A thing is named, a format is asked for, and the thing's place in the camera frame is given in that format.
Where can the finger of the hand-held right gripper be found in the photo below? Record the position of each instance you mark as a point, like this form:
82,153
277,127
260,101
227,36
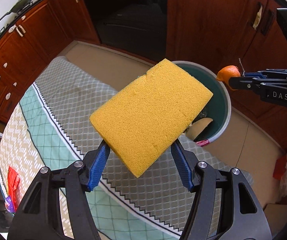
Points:
246,83
271,73

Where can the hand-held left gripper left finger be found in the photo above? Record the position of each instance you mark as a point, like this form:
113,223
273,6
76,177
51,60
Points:
98,165

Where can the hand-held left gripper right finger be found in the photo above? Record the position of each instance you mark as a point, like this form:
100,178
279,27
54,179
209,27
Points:
182,166

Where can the orange peel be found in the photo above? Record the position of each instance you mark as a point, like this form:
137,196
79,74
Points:
227,72

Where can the teal bin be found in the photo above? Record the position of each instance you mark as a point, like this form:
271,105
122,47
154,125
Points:
218,100

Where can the yellow sponge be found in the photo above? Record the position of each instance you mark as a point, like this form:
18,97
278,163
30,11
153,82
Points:
151,115

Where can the pink wrapper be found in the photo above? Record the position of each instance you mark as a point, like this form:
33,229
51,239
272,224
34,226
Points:
203,143

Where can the patterned tablecloth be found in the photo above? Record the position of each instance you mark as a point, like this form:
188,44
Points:
58,120

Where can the tall wooden cabinet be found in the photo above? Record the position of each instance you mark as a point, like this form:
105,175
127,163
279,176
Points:
208,25

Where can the red bag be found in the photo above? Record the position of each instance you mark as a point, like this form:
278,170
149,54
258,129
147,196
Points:
279,167

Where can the red wrapper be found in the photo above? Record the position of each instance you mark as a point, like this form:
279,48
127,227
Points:
13,180

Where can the purple dotted wrapper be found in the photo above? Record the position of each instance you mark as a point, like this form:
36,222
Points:
9,203

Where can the brown cardboard box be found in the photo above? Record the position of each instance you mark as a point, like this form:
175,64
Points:
279,211

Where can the wooden base cabinet with drawers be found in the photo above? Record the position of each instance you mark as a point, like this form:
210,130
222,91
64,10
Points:
33,50

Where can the black built-in oven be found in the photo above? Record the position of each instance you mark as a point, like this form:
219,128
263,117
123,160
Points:
126,17

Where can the dark frying pan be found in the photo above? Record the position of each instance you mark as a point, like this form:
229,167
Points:
18,6

